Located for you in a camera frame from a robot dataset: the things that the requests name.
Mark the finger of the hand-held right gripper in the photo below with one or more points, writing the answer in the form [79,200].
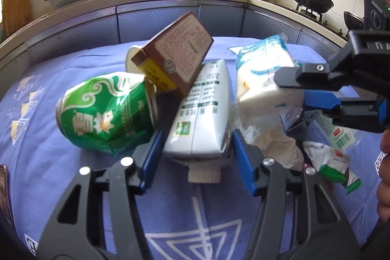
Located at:
[304,75]
[323,101]

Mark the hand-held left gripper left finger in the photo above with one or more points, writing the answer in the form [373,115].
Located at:
[152,153]

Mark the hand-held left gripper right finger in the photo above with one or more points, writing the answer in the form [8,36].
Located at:
[243,162]

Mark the white tissue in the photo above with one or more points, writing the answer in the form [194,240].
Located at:
[268,138]

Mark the white blue tissue pack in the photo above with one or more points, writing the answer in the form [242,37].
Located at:
[262,74]

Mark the crushed green drink can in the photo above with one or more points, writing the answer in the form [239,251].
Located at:
[103,113]

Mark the white milk carton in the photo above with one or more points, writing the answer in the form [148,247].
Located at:
[201,113]

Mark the green white snack packet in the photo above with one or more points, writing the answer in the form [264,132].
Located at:
[332,164]

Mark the white paper cup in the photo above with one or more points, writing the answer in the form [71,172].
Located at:
[132,60]

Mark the brown cardboard box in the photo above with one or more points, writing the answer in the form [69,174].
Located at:
[179,53]

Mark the person's right hand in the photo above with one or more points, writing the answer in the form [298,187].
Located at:
[385,193]

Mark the clear plastic label packet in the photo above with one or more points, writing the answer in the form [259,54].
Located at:
[341,135]

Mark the black pan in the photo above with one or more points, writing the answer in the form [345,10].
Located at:
[353,21]

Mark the gas stove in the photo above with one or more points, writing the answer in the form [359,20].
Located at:
[320,18]

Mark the white paper scrap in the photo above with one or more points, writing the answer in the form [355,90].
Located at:
[235,50]

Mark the blue patterned tablecloth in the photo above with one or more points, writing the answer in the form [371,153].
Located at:
[54,180]

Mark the blue grey kitchen cabinet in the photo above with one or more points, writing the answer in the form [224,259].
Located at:
[152,19]

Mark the wooden cutting board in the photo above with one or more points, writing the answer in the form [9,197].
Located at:
[16,7]

